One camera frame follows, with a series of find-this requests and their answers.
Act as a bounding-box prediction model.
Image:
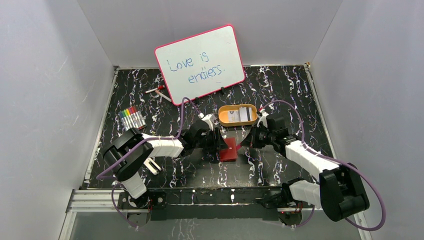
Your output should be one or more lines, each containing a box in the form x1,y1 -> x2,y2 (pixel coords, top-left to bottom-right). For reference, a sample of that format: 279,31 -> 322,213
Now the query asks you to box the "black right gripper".
240,123 -> 276,149

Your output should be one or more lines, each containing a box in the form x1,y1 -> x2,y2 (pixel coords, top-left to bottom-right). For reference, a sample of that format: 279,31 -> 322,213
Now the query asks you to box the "orange oval tray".
218,104 -> 258,127

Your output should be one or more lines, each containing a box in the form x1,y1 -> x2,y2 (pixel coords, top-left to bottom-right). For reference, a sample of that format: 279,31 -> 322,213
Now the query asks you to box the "red card holder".
219,137 -> 242,163

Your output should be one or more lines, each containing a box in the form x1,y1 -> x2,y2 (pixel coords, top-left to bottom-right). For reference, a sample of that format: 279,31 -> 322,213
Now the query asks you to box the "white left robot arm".
100,120 -> 228,208

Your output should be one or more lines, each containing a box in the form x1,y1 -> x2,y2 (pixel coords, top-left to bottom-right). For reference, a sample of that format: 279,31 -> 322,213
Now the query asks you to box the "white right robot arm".
241,116 -> 370,222

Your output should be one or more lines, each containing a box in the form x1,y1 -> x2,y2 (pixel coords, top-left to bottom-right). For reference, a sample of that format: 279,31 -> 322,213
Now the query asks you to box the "white marker pen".
155,90 -> 172,103

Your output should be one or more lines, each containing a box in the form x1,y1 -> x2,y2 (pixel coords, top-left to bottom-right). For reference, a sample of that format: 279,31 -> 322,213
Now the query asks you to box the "red capped marker pen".
145,85 -> 165,94

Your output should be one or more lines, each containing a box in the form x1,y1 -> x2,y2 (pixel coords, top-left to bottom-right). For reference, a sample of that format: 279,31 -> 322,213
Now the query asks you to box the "pink framed whiteboard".
154,24 -> 246,106

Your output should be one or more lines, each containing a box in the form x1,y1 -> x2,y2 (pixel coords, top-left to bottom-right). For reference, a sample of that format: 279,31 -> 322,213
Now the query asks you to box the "pack of coloured markers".
118,105 -> 147,131

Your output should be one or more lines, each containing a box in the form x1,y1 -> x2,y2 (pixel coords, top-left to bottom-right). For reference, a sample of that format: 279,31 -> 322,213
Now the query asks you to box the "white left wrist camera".
198,113 -> 216,131

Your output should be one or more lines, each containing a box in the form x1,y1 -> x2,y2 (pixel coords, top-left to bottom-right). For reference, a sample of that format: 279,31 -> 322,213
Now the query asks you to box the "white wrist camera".
198,113 -> 216,131
256,107 -> 269,129

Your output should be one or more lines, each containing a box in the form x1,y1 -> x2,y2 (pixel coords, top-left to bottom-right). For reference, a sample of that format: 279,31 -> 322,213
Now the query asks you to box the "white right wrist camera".
256,107 -> 269,129

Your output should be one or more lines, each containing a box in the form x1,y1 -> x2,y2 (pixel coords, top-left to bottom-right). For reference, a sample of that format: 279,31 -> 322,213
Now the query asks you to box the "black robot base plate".
117,187 -> 314,226

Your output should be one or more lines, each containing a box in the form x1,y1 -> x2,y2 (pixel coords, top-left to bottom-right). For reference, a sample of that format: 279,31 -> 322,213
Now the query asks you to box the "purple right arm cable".
258,99 -> 387,232

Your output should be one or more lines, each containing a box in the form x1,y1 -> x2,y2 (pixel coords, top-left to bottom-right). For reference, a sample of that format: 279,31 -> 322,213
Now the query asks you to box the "aluminium frame rail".
59,187 -> 373,240

